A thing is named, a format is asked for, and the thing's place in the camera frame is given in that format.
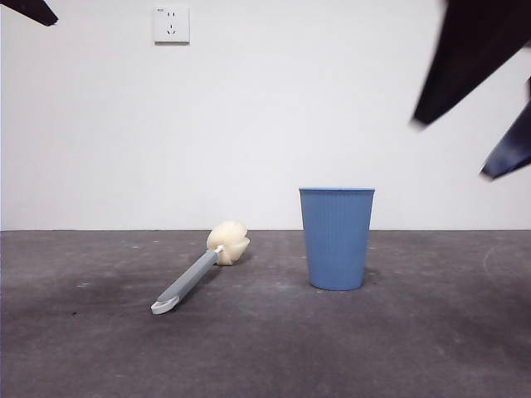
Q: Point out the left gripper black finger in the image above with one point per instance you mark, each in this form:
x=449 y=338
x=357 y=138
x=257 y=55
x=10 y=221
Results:
x=29 y=10

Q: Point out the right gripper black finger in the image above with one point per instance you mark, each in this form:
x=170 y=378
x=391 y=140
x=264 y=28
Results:
x=477 y=49
x=514 y=153

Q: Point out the blue ribbed plastic cup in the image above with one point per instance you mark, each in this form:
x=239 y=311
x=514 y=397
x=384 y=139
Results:
x=338 y=244

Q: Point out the white wall socket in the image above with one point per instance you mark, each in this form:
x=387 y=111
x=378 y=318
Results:
x=172 y=25

